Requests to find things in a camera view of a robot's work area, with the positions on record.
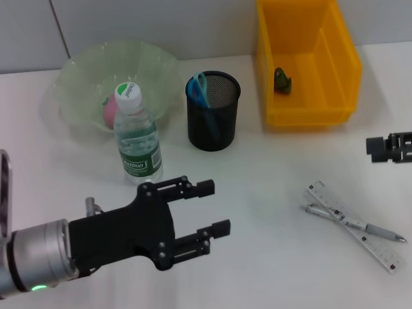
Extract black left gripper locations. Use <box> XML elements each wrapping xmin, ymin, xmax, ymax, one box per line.
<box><xmin>68</xmin><ymin>175</ymin><xmax>232</xmax><ymax>277</ymax></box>

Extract white grey ballpoint pen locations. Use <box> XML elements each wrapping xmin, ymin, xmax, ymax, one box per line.
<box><xmin>301</xmin><ymin>202</ymin><xmax>407</xmax><ymax>244</ymax></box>

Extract clear green-label water bottle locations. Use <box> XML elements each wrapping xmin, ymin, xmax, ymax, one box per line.
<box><xmin>113</xmin><ymin>82</ymin><xmax>164</xmax><ymax>186</ymax></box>

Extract clear plastic ruler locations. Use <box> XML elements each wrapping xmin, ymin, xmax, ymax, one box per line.
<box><xmin>305</xmin><ymin>180</ymin><xmax>404</xmax><ymax>275</ymax></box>

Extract small green toy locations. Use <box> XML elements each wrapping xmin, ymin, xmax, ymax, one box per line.
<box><xmin>273</xmin><ymin>66</ymin><xmax>294</xmax><ymax>95</ymax></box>

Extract blue teal capped scissors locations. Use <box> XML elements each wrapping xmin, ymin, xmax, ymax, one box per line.
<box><xmin>187</xmin><ymin>71</ymin><xmax>223</xmax><ymax>142</ymax></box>

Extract pink peach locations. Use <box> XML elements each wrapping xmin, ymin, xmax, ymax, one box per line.
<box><xmin>102</xmin><ymin>93</ymin><xmax>118</xmax><ymax>129</ymax></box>

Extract black mesh trash can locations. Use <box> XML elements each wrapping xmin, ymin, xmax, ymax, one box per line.
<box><xmin>185</xmin><ymin>71</ymin><xmax>241</xmax><ymax>152</ymax></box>

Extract pale green wavy fruit plate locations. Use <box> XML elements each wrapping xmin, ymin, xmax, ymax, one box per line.
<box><xmin>53</xmin><ymin>40</ymin><xmax>182</xmax><ymax>133</ymax></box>

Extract yellow plastic storage bin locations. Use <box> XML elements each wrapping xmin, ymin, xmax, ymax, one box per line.
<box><xmin>256</xmin><ymin>0</ymin><xmax>364</xmax><ymax>128</ymax></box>

